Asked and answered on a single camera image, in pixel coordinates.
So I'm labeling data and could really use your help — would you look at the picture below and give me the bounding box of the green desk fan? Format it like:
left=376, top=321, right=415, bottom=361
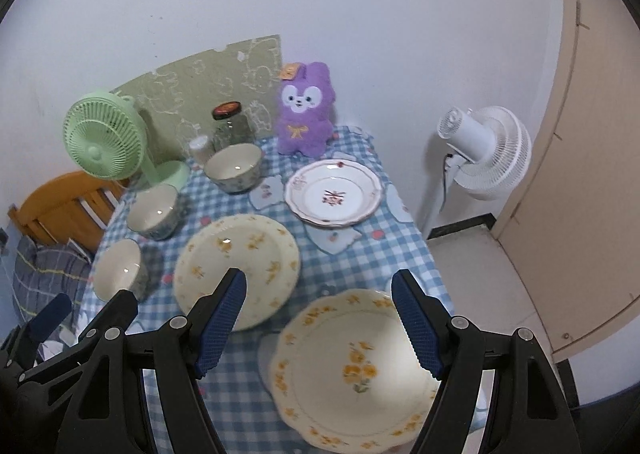
left=62, top=90, right=191, bottom=192

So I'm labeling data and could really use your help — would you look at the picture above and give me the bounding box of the scalloped yellow floral plate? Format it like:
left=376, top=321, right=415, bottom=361
left=270, top=289, right=443, bottom=454

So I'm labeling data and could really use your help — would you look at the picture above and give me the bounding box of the blue checked printed tablecloth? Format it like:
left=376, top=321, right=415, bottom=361
left=75, top=124, right=488, bottom=454

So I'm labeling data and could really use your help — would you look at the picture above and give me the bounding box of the cotton swab container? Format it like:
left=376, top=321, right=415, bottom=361
left=188, top=135, right=213, bottom=164

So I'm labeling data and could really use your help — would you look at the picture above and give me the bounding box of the glass jar with dark lid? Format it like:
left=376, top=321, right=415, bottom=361
left=212, top=101, right=253, bottom=152

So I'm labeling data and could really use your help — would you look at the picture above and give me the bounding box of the white plate with red pattern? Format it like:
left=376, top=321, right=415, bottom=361
left=284, top=159, right=385, bottom=228

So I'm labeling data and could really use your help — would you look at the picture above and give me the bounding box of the grey plaid pillow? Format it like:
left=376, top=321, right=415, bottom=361
left=12, top=237, right=93, bottom=330

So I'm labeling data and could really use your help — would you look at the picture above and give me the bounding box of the round yellow floral plate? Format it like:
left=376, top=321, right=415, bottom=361
left=173, top=214, right=301, bottom=332

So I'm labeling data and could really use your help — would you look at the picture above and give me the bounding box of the green printed wall mat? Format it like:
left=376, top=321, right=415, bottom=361
left=107, top=34, right=283, bottom=160

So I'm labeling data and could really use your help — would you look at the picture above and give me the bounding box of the beige wooden door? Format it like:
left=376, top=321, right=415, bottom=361
left=490, top=0, right=640, bottom=360

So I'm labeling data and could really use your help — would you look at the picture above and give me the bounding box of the floral ceramic bowl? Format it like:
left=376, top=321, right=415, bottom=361
left=126, top=184, right=182, bottom=241
left=93, top=239, right=148, bottom=302
left=204, top=143, right=265, bottom=195

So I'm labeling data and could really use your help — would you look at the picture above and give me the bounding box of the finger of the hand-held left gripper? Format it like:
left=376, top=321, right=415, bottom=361
left=0, top=293, right=72, bottom=370
left=15, top=290, right=139, bottom=385

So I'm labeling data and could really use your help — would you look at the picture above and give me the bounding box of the white standing fan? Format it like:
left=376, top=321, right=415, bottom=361
left=420, top=106, right=532, bottom=237

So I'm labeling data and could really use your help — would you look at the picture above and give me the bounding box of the purple plush toy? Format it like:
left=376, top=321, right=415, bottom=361
left=276, top=62, right=337, bottom=156

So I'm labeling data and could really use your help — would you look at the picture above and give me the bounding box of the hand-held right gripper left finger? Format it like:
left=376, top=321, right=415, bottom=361
left=59, top=268, right=248, bottom=454

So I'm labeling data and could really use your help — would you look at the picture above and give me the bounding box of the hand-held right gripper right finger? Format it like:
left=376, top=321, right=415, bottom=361
left=391, top=270, right=583, bottom=454

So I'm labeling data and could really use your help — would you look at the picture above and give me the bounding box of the black fan cable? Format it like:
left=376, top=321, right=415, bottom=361
left=440, top=153, right=455, bottom=215

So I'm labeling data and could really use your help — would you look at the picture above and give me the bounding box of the wooden bed headboard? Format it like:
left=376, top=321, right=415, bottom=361
left=7, top=170, right=128, bottom=255

